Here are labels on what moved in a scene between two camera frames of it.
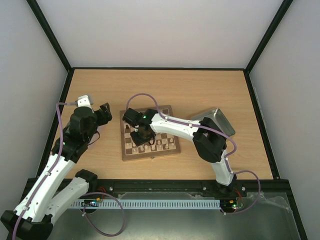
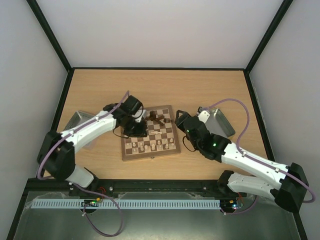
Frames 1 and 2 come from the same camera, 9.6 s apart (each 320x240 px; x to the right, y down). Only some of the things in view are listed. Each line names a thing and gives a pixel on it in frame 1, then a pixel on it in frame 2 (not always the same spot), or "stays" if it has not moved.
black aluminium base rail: [265, 188] stays
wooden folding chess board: [163, 144] stays
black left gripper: [104, 114] -> [140, 133]
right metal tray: [217, 118] stays
